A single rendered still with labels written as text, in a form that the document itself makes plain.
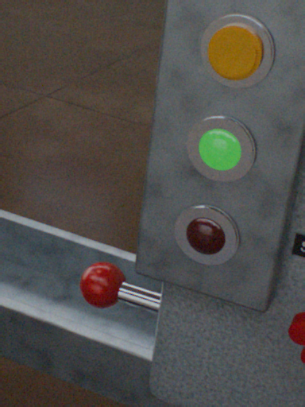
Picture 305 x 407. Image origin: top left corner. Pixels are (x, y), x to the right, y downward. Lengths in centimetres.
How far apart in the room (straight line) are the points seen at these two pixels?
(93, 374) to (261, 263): 22
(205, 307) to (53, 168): 287
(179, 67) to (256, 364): 19
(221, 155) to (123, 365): 24
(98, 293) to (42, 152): 293
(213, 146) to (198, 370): 16
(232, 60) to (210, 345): 19
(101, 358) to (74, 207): 246
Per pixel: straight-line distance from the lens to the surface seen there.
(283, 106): 39
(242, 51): 38
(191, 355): 50
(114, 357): 59
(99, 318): 68
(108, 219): 298
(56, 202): 307
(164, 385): 52
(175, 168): 42
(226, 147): 40
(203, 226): 42
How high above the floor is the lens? 149
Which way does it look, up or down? 29 degrees down
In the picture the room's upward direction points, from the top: 7 degrees clockwise
